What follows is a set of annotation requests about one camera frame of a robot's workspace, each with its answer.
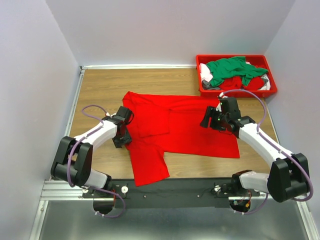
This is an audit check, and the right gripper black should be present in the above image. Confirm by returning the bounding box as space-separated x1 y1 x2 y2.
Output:
199 105 229 132

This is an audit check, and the red t shirt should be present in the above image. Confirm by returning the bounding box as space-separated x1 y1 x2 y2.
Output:
122 91 240 187
218 76 265 91

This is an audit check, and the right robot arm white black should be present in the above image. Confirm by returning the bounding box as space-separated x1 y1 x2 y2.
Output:
200 97 314 203

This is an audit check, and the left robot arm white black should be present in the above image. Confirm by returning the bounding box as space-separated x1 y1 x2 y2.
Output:
50 105 134 198

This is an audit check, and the grey t shirt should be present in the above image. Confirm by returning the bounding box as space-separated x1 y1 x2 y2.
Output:
201 80 221 91

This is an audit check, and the red t shirt in bin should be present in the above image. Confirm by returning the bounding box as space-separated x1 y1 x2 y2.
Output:
218 76 265 91

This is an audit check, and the red plastic bin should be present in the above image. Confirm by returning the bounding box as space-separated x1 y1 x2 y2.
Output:
195 54 278 99

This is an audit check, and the pink t shirt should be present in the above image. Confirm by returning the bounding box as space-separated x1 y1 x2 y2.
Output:
199 63 213 82

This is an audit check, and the green t shirt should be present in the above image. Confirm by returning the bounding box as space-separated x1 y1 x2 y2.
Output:
205 56 269 87

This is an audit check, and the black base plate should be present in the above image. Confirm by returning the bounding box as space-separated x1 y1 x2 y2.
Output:
82 177 259 210

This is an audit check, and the aluminium frame rail front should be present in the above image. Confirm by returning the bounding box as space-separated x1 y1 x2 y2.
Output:
39 177 309 201

